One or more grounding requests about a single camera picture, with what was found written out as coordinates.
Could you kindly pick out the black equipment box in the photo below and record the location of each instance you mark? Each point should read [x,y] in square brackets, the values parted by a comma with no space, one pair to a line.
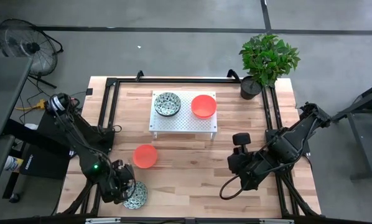
[47,127]

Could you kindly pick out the white labelled container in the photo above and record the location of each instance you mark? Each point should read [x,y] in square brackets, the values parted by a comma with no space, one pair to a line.
[13,163]

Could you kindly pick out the dark grey desk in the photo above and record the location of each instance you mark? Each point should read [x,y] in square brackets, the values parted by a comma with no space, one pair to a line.
[5,93]

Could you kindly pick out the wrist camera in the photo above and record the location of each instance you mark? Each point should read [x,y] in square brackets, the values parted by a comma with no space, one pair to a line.
[121,166]
[242,139]

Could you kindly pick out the black case with white lettering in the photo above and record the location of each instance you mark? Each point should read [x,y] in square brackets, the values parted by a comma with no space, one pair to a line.
[46,161]

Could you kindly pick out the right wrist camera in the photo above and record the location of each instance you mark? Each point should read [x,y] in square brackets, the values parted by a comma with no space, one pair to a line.
[242,139]

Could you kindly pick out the silver metal bracket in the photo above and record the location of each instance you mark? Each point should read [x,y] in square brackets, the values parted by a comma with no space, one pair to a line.
[102,220]
[276,221]

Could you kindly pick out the black aluminium rig frame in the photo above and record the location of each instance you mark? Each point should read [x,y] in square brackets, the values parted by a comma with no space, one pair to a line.
[186,80]

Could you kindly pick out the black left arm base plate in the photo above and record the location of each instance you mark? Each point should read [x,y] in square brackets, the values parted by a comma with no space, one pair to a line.
[106,141]

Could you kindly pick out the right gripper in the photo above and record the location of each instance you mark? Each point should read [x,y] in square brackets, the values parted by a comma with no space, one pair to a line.
[249,169]

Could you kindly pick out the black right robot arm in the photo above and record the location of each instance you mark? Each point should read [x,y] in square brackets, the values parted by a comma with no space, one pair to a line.
[298,133]

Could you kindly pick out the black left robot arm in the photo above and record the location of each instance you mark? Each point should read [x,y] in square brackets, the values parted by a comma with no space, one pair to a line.
[80,146]

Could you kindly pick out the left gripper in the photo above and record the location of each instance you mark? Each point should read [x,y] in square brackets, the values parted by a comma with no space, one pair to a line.
[113,186]

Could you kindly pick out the small black tag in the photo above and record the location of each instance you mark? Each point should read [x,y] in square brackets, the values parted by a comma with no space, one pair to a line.
[89,91]

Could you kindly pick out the white perforated metal shelf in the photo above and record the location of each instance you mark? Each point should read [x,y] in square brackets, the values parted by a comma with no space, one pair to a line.
[183,124]

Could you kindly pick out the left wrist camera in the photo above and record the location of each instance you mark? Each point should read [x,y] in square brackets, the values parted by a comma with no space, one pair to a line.
[121,166]

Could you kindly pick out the black floor fan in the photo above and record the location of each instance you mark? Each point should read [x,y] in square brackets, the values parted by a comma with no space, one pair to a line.
[33,47]

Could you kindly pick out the dark metal cart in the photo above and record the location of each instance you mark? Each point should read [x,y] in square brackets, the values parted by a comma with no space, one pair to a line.
[360,104]

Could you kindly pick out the green potted plant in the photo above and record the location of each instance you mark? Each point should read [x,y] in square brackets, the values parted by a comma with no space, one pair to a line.
[267,59]

